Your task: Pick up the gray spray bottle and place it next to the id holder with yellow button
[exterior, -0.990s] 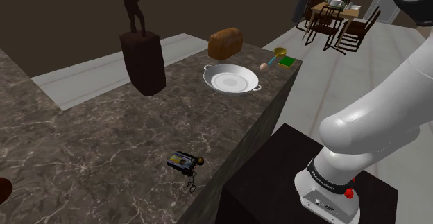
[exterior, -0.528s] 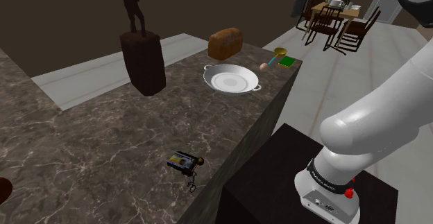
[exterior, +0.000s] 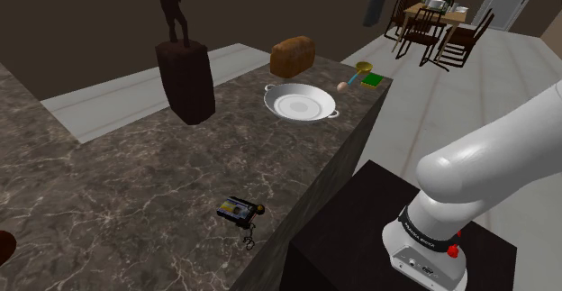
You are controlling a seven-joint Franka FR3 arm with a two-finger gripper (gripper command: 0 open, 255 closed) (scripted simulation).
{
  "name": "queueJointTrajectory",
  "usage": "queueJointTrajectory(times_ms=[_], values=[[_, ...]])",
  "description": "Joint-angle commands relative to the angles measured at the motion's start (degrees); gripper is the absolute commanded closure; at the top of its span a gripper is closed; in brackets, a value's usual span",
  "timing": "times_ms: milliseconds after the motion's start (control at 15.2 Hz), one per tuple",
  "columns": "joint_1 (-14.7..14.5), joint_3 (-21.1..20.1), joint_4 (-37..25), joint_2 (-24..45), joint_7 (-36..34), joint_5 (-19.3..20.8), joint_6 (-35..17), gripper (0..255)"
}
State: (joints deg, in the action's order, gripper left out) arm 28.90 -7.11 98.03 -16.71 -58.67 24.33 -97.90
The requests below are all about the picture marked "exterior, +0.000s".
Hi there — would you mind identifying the dark wooden chair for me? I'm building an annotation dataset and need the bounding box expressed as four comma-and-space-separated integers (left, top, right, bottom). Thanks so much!
394, 7, 448, 68
433, 8, 496, 73
384, 0, 411, 41

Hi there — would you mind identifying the wooden dining table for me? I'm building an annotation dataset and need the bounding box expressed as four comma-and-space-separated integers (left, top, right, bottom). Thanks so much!
392, 0, 470, 55

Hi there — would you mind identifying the green sponge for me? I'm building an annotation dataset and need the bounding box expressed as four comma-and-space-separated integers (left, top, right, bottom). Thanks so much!
360, 72, 385, 91

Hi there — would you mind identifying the brown bread loaf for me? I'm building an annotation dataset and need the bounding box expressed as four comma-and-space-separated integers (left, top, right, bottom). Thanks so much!
268, 35, 317, 80

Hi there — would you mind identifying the dark figure statue on block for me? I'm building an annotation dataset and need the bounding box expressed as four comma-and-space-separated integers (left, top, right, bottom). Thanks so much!
148, 0, 217, 127

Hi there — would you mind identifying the dark robot stand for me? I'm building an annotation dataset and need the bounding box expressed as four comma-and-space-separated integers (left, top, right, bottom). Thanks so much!
279, 159, 519, 291

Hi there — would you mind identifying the dark red round object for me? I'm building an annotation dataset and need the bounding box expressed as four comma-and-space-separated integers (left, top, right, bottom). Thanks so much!
0, 230, 18, 268

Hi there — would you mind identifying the gold ladle with blue handle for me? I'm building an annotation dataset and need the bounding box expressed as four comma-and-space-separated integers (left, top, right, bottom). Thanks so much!
336, 60, 375, 93

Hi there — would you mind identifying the white two-handled pan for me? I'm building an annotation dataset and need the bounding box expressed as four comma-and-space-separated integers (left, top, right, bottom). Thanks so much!
262, 82, 341, 123

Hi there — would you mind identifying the black handheld device with cord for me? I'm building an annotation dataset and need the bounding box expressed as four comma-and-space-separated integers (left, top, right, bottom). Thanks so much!
215, 196, 267, 252

